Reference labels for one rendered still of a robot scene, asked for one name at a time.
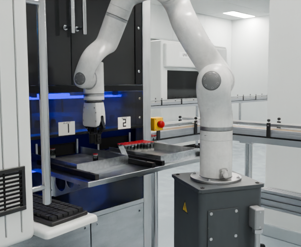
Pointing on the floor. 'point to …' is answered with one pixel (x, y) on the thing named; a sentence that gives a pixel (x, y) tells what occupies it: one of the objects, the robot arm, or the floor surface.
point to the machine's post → (145, 12)
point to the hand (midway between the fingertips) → (94, 138)
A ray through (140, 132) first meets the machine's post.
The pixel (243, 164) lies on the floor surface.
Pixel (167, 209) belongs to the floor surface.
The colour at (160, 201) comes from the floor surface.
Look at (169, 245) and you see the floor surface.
